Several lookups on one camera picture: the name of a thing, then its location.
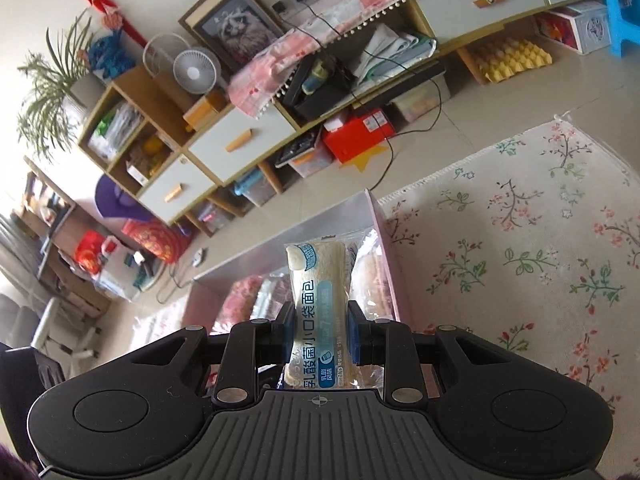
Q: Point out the framed cat picture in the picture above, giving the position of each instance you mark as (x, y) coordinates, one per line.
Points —
(240, 30)

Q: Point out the wooden shelf unit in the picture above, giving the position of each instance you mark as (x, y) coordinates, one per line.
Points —
(65, 240)

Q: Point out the person's purple clothing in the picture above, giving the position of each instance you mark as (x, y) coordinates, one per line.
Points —
(15, 465)

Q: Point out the clear plastic bags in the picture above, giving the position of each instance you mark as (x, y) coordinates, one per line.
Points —
(117, 130)

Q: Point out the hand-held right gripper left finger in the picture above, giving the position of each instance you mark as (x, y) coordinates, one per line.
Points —
(288, 330)

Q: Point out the pink cardboard box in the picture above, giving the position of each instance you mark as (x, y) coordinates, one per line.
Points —
(391, 275)

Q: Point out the green potted plant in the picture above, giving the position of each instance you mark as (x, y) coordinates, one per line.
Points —
(55, 90)

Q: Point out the white chair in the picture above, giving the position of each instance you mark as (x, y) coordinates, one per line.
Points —
(50, 320)

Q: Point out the red box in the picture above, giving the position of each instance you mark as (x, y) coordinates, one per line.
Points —
(357, 135)

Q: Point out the yellow egg tray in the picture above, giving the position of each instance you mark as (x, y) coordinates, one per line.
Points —
(505, 60)

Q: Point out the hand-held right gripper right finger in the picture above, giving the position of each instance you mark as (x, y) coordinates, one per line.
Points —
(354, 332)

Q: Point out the yellow star floor sticker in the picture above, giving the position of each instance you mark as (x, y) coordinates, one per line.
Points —
(367, 157)

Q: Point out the white carton red print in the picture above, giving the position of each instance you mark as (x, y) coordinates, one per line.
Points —
(575, 27)

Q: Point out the blue lid storage box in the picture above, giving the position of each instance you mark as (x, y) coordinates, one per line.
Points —
(257, 187)

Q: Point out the small white box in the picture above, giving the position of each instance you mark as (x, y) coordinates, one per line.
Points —
(137, 170)

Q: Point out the white paper bag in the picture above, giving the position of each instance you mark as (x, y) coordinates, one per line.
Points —
(125, 275)

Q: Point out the blue plush toy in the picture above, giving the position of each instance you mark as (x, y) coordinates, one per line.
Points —
(110, 55)

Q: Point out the purple hat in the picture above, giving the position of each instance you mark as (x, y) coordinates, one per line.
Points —
(117, 200)

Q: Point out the black power adapter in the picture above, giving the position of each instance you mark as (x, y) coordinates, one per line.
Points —
(290, 1)

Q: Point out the red round bag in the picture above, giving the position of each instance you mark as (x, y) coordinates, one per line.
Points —
(157, 242)

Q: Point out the blue plastic stool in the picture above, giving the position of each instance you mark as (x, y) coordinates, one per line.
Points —
(620, 5)

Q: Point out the black lid storage box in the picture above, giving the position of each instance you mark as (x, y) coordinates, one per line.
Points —
(305, 155)

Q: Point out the pink floral cloth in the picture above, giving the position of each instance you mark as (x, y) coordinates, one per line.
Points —
(280, 60)

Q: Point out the small clear storage box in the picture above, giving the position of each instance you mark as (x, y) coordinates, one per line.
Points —
(215, 217)

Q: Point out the floral blanket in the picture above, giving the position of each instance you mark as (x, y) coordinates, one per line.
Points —
(500, 260)

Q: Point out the clear packet brown pastry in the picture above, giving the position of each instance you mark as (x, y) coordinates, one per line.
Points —
(367, 270)

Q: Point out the red gift bag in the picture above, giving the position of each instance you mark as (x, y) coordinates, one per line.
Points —
(92, 252)

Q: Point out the white bread packet blue label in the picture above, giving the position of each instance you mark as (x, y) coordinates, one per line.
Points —
(317, 300)

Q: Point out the tan cardboard box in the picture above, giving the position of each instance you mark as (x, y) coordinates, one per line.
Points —
(202, 115)

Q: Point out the white round fan guard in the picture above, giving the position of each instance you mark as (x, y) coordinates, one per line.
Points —
(157, 52)

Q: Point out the small white device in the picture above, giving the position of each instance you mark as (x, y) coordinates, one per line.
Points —
(199, 257)

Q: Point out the wooden cabinet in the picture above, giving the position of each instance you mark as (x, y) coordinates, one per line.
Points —
(150, 95)

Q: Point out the large clear storage box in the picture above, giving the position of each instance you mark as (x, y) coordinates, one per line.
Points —
(420, 100)

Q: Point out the white desk fan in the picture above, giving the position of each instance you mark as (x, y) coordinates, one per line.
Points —
(196, 71)

